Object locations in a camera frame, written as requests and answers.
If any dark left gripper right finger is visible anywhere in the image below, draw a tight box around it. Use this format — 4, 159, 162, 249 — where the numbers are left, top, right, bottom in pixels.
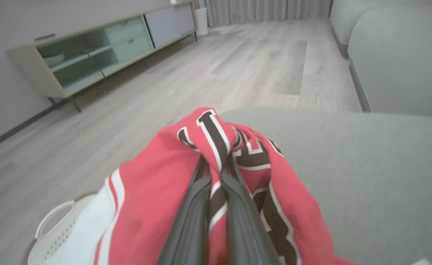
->
221, 155, 281, 265

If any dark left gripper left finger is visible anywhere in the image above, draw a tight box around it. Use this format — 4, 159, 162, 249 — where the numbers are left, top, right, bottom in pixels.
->
157, 156, 212, 265

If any red basketball jersey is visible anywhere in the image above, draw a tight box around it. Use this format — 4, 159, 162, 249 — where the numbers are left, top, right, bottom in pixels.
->
45, 107, 357, 265

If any white perforated laundry basket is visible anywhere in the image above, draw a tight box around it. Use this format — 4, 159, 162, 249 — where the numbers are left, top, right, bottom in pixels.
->
21, 191, 99, 265

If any beige low tv cabinet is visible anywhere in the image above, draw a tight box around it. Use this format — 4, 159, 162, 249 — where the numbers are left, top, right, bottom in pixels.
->
6, 0, 198, 113

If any white cylindrical bin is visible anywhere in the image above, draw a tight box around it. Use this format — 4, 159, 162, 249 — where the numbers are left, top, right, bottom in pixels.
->
195, 7, 209, 36

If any pale bowl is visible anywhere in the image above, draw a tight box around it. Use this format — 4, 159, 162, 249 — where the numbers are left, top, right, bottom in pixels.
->
43, 53, 66, 67

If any grey pleated curtain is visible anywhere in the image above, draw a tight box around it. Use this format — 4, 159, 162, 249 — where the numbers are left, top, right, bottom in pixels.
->
200, 0, 332, 27

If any grey fabric sofa section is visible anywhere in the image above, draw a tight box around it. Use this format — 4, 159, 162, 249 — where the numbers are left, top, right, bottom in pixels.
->
347, 7, 432, 119
329, 0, 432, 57

